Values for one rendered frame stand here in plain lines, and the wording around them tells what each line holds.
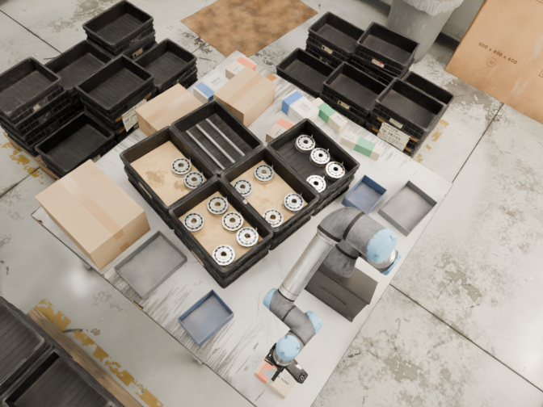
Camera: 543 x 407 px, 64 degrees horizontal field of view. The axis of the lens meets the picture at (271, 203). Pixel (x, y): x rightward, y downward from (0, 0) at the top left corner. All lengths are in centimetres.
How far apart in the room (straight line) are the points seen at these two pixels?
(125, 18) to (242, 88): 136
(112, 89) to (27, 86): 53
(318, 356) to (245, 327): 35
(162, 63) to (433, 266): 240
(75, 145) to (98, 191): 105
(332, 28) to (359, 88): 66
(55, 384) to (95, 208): 88
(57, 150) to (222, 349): 180
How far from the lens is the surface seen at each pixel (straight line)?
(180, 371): 274
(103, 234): 206
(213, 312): 207
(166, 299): 211
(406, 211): 247
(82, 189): 220
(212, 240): 206
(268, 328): 206
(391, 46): 365
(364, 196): 244
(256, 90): 257
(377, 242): 144
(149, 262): 218
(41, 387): 249
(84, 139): 320
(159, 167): 228
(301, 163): 232
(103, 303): 291
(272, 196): 218
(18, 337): 246
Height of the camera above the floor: 270
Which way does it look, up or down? 60 degrees down
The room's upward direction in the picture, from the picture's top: 11 degrees clockwise
